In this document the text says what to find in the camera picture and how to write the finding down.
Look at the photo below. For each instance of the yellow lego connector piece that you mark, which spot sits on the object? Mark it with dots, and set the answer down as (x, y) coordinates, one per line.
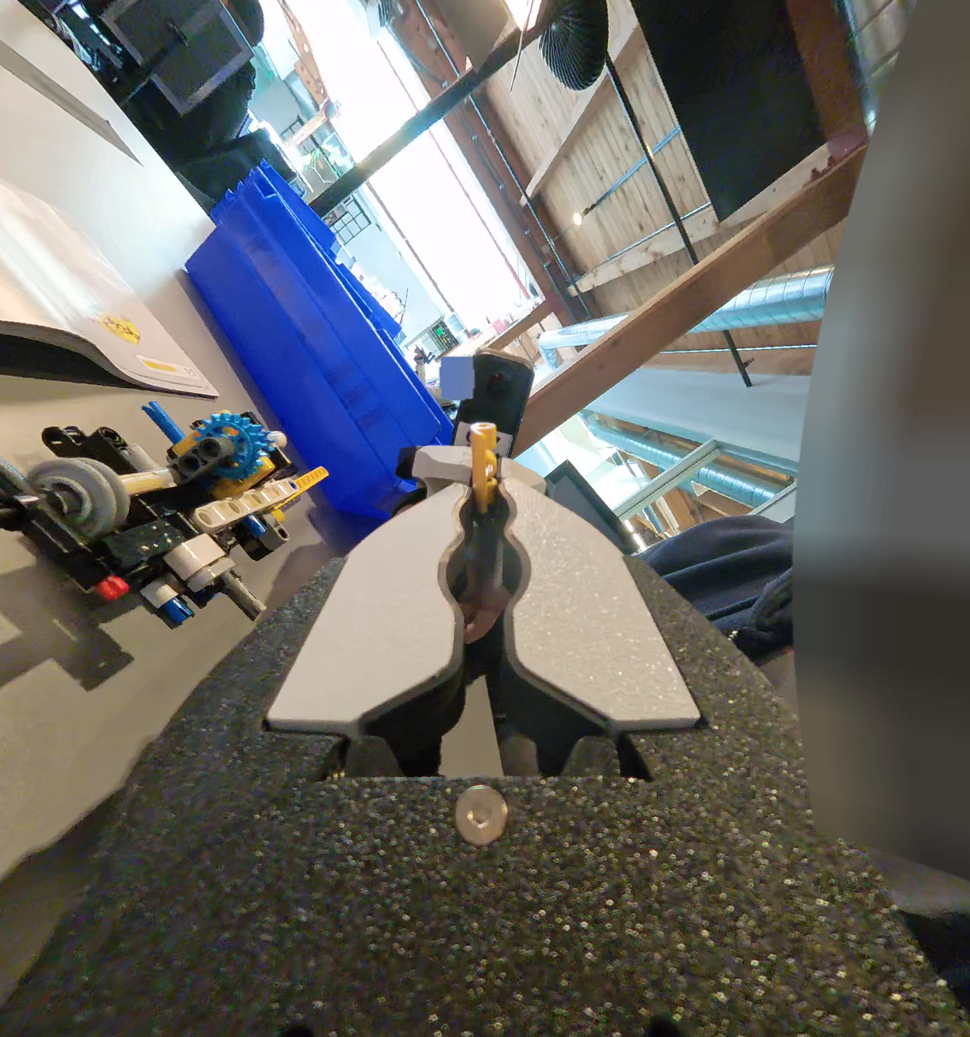
(483, 466)

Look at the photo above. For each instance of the open instruction booklet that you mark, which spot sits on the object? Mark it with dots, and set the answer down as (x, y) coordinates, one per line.
(47, 283)

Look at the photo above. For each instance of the metal air duct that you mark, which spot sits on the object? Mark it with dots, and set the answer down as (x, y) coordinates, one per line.
(736, 312)

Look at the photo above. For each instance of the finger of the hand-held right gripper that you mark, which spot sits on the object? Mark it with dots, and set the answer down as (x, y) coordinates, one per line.
(521, 476)
(444, 466)

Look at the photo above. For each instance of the lego vehicle model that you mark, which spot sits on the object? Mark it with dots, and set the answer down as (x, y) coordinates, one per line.
(145, 502)

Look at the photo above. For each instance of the large blue storage bin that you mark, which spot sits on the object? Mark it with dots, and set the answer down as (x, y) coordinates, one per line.
(290, 364)

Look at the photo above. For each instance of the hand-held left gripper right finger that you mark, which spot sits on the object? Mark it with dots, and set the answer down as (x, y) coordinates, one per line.
(598, 632)

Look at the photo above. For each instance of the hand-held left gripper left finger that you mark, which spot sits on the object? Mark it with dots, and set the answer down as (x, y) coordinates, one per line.
(380, 632)

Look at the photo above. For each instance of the person's right hand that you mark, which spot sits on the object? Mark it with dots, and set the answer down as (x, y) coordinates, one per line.
(485, 616)

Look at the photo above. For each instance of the wood-framed dark panel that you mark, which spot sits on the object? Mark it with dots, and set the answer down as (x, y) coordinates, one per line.
(736, 105)

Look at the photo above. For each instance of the row of blue bins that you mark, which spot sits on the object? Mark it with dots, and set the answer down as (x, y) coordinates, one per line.
(282, 194)

